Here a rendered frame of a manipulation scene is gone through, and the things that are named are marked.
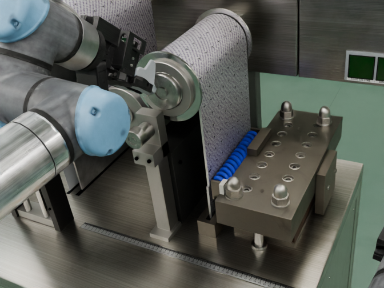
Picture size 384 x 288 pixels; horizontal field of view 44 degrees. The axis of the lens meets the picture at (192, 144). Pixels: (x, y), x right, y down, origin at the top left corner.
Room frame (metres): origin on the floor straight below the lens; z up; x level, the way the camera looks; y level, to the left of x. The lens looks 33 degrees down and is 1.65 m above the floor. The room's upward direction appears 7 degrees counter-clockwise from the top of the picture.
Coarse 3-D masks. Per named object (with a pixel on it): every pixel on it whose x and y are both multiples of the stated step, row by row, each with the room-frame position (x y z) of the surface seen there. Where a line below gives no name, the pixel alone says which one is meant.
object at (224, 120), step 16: (240, 80) 0.98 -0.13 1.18; (224, 96) 0.90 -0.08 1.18; (240, 96) 0.97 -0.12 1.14; (208, 112) 0.84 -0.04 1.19; (224, 112) 0.90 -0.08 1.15; (240, 112) 0.97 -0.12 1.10; (208, 128) 0.83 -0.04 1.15; (224, 128) 0.89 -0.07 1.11; (240, 128) 0.96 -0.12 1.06; (208, 144) 0.83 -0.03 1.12; (224, 144) 0.89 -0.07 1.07; (208, 160) 0.82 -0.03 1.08; (224, 160) 0.88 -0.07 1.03; (208, 176) 0.81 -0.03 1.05
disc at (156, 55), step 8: (144, 56) 0.86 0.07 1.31; (152, 56) 0.85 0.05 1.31; (160, 56) 0.84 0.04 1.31; (168, 56) 0.83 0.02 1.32; (176, 56) 0.82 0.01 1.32; (144, 64) 0.86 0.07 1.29; (176, 64) 0.82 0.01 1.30; (184, 64) 0.81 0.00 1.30; (184, 72) 0.82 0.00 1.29; (192, 72) 0.81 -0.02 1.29; (192, 80) 0.81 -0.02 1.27; (200, 88) 0.80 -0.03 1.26; (200, 96) 0.80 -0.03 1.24; (192, 104) 0.81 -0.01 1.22; (200, 104) 0.80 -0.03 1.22; (192, 112) 0.81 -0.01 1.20; (176, 120) 0.83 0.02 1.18; (184, 120) 0.82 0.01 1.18
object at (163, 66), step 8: (160, 64) 0.83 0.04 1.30; (168, 64) 0.82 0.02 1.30; (168, 72) 0.82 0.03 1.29; (176, 72) 0.81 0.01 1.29; (184, 80) 0.80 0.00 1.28; (184, 88) 0.81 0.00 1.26; (192, 88) 0.81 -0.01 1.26; (184, 96) 0.81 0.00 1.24; (192, 96) 0.80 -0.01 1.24; (152, 104) 0.85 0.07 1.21; (184, 104) 0.81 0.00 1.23; (168, 112) 0.83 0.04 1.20; (176, 112) 0.82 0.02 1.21; (184, 112) 0.81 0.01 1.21
